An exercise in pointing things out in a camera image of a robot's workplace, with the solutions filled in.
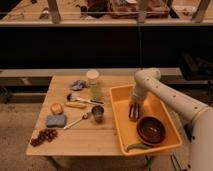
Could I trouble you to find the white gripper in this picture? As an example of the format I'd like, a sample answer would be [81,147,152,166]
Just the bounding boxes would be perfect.
[128,86,144,120]

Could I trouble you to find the yellow plastic tray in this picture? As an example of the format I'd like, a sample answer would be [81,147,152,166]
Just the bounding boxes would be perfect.
[109,84,182,156]

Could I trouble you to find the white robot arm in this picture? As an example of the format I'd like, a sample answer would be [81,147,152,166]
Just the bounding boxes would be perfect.
[131,68,213,171]

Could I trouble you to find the dark red bowl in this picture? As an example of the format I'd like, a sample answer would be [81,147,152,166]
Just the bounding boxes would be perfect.
[136,116,166,145]

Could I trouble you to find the green chili pepper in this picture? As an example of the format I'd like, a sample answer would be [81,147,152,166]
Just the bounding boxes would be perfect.
[126,143,153,152]

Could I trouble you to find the silver spoon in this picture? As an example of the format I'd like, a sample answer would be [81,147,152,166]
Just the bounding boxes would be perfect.
[63,113,89,130]

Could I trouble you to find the clear jar white lid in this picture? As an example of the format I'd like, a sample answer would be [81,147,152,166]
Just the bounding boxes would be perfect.
[86,69,102,101]

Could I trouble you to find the yellow banana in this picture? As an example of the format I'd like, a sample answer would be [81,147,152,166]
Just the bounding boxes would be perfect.
[65,102,87,109]

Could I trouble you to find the wooden table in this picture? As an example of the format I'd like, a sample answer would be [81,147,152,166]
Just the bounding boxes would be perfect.
[26,75,134,156]

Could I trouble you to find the blue crumpled cloth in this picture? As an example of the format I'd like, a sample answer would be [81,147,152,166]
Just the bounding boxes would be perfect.
[70,80,87,91]

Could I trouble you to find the orange fruit toy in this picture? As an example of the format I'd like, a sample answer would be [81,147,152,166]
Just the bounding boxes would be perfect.
[50,103,63,115]

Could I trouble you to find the blue sponge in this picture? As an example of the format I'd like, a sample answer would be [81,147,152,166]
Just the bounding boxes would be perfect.
[46,115,66,127]

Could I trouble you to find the dark grape bunch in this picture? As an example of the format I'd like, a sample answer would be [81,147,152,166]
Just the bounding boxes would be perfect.
[30,129,58,147]

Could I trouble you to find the white handled brush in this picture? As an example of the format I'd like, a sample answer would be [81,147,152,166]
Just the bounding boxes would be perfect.
[67,93,104,105]

